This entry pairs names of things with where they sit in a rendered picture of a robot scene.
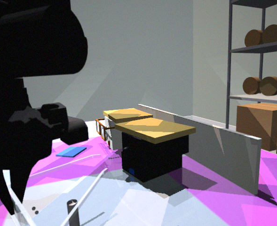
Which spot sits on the orange-framed glasses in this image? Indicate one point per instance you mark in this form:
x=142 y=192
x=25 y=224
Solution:
x=100 y=129

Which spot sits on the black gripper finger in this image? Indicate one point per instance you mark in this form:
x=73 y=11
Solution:
x=5 y=195
x=19 y=177

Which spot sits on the light blue flat rectangular pad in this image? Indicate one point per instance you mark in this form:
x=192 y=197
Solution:
x=71 y=151

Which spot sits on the clear glasses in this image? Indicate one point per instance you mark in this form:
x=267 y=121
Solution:
x=22 y=218

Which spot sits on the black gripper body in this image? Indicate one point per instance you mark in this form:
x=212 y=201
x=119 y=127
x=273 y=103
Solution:
x=11 y=88

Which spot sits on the white flat panel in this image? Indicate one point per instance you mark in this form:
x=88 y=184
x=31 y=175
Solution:
x=233 y=155

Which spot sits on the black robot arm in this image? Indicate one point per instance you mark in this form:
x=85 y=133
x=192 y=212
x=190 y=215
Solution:
x=37 y=38

